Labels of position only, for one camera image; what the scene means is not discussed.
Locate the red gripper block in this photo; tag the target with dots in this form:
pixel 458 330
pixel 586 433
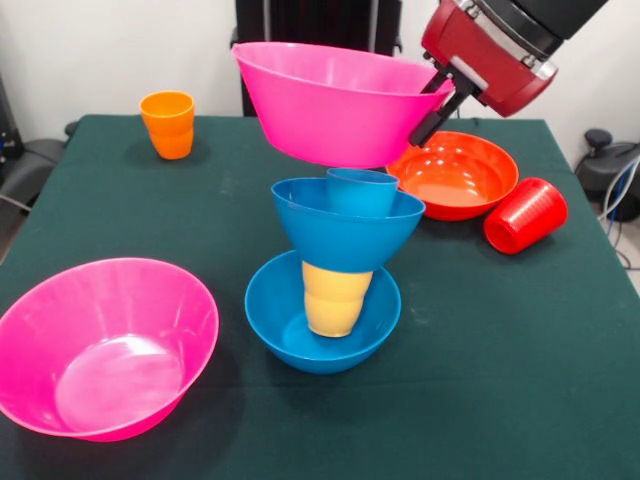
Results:
pixel 495 75

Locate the pink plastic bowl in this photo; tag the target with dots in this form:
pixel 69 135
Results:
pixel 100 350
pixel 325 120

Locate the light blue plastic cup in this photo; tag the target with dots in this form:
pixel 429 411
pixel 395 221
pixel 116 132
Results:
pixel 362 197

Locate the red plastic cup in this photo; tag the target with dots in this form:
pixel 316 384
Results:
pixel 525 215

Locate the blue plastic bowl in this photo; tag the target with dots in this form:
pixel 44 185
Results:
pixel 270 320
pixel 345 240

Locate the yellow plastic cup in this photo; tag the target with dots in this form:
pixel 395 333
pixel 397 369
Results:
pixel 332 305

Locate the red-orange plastic bowl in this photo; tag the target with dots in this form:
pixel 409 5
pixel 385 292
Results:
pixel 465 180

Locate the orange plastic cup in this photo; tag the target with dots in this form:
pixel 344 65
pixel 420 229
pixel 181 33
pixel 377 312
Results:
pixel 167 125

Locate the dark green table cloth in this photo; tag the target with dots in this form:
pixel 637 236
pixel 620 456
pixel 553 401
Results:
pixel 450 400

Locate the black upright post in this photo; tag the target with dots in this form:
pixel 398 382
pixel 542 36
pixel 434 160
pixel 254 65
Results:
pixel 310 20

